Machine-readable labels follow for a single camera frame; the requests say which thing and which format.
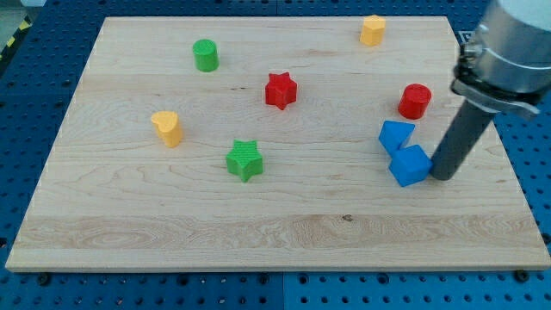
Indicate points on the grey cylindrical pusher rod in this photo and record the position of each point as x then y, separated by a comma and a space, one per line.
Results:
469, 123

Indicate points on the blue cube block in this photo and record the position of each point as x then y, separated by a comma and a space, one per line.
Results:
410, 165

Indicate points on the blue triangle block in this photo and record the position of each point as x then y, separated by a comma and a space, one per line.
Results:
394, 135

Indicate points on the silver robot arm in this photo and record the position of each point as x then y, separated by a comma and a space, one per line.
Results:
503, 68

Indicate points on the red cylinder block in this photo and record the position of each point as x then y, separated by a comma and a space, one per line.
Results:
414, 101

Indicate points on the yellow hexagon block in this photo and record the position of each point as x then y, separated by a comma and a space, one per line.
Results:
373, 29

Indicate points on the red star block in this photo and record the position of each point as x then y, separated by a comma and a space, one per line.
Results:
281, 90

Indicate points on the green star block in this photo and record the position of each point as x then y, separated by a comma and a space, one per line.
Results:
244, 160

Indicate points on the green cylinder block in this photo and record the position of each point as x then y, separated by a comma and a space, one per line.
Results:
205, 55

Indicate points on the light wooden board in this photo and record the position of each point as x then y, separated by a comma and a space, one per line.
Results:
114, 198

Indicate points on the yellow heart block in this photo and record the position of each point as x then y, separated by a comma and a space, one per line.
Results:
168, 127

